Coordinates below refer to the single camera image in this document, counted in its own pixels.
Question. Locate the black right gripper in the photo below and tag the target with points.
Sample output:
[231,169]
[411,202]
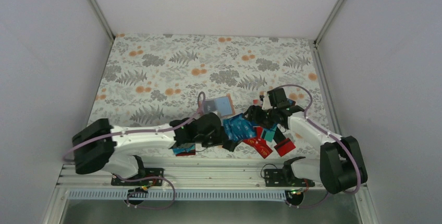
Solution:
[254,114]

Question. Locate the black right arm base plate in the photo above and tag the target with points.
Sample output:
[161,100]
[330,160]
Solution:
[278,178]

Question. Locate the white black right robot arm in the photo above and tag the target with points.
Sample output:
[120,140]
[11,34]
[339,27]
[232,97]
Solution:
[340,167]

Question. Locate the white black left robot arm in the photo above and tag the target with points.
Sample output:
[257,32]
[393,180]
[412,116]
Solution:
[117,150]

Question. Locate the red VIP card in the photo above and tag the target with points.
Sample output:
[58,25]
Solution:
[259,144]

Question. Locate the grey slotted cable duct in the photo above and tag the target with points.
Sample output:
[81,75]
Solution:
[179,195]

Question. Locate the blue card left pile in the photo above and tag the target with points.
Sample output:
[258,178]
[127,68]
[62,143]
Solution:
[188,150]

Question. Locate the aluminium rail frame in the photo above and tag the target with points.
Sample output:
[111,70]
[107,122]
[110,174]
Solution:
[214,169]

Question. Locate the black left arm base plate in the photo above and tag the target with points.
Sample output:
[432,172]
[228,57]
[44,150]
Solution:
[150,177]

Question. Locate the red card far right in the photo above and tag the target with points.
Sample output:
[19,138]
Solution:
[284,147]

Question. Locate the teal card right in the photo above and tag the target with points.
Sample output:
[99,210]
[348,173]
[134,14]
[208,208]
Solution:
[268,134]

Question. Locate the floral patterned table mat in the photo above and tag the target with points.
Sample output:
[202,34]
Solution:
[151,79]

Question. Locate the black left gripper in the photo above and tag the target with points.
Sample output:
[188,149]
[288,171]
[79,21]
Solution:
[219,139]

